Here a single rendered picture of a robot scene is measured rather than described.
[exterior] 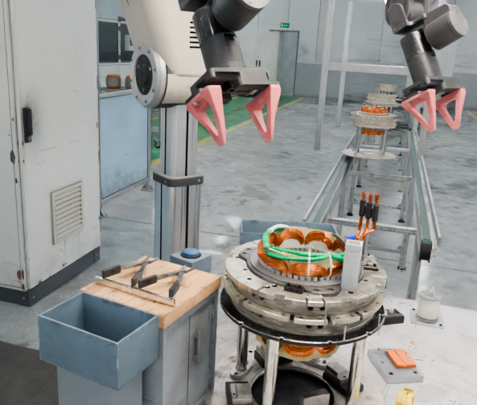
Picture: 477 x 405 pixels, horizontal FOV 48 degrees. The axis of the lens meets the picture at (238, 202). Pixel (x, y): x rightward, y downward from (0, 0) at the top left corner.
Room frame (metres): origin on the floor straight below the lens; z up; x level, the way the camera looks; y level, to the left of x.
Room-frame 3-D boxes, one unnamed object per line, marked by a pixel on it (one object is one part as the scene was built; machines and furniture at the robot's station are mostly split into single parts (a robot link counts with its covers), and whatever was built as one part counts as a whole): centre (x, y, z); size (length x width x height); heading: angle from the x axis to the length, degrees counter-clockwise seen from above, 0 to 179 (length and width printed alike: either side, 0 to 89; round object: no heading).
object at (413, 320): (1.39, -0.56, 0.83); 0.09 x 0.09 x 0.10; 75
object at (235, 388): (0.94, -0.03, 0.83); 0.05 x 0.04 x 0.02; 7
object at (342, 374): (1.03, -0.25, 0.83); 0.05 x 0.04 x 0.02; 33
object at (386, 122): (3.89, -0.94, 0.94); 0.39 x 0.39 x 0.30
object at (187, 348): (0.94, 0.15, 0.91); 0.19 x 0.19 x 0.26; 64
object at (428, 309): (1.39, -0.56, 0.82); 0.06 x 0.06 x 0.06
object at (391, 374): (1.13, -0.40, 0.79); 0.12 x 0.09 x 0.02; 10
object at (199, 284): (0.94, 0.15, 1.05); 0.20 x 0.19 x 0.02; 154
